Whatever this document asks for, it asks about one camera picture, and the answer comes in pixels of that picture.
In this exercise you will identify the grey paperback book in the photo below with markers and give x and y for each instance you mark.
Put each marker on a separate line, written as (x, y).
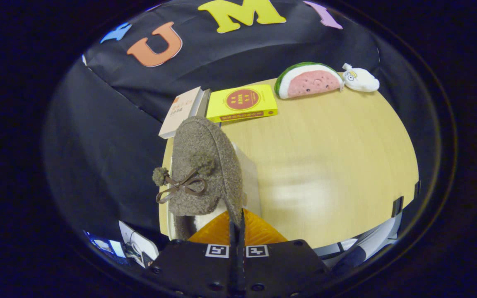
(202, 102)

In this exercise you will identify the yellow book with red circle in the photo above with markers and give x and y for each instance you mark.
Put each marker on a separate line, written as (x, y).
(242, 103)

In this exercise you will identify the black table edge clip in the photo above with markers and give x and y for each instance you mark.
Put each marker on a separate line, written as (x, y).
(397, 206)

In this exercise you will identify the beige paperback book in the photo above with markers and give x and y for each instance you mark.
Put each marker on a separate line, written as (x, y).
(180, 111)

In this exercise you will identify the brown fuzzy shoe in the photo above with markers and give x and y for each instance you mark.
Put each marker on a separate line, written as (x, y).
(201, 140)

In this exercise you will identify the black backdrop cloth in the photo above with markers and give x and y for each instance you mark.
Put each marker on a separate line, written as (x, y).
(97, 145)

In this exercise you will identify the beige fabric storage box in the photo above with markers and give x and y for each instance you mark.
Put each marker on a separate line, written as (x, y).
(249, 182)

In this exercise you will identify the white plush toy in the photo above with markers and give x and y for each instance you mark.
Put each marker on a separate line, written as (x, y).
(362, 80)

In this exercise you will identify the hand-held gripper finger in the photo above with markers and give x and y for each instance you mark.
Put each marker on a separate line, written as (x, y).
(232, 269)
(242, 269)

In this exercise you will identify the white paper sheet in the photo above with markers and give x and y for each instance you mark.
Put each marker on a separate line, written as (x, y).
(139, 244)

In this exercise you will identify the watermelon slice plush toy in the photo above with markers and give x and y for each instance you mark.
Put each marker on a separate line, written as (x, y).
(309, 82)

